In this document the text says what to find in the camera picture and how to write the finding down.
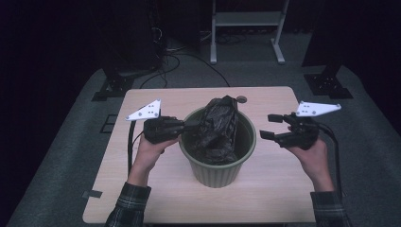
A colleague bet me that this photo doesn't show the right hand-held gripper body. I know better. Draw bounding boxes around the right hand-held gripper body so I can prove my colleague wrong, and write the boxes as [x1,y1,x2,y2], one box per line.
[273,100,342,151]

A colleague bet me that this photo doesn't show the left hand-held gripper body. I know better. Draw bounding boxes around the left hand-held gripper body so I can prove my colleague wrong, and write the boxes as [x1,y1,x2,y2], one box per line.
[125,98,186,146]

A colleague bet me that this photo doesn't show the black plastic trash bag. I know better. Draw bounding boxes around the black plastic trash bag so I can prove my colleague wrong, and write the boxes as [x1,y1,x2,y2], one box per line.
[193,95,239,166]

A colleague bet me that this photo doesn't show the green plastic trash bin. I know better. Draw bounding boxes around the green plastic trash bin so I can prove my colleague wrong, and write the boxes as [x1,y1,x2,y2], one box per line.
[178,107,257,189]

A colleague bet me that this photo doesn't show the person's right hand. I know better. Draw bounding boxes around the person's right hand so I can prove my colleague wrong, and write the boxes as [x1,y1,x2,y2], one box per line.
[286,137,333,183]

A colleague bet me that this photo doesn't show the person's left hand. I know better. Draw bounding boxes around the person's left hand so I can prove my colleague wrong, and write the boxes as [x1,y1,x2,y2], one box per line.
[130,132,181,177]

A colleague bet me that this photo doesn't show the black floor tape outline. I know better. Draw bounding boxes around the black floor tape outline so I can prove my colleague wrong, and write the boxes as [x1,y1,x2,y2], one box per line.
[99,113,118,134]

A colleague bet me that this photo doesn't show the black stand with equipment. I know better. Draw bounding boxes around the black stand with equipment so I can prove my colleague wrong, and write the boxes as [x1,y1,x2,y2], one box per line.
[91,0,166,102]

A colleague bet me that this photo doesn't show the grey tape strip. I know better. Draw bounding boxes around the grey tape strip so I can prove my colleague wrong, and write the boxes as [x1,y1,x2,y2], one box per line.
[82,189,104,200]

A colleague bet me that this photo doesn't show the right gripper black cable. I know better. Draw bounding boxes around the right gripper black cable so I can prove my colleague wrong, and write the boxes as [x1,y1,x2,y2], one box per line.
[317,122,345,199]

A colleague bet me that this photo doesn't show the black stand with base plate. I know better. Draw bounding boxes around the black stand with base plate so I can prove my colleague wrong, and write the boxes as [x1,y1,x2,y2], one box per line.
[302,0,354,100]

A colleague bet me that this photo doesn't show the black floor cables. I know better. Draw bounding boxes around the black floor cables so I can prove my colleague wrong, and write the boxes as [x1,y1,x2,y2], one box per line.
[138,51,231,90]

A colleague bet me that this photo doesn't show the white desk frame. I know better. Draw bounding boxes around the white desk frame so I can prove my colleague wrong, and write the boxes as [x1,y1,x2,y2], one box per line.
[209,0,290,65]

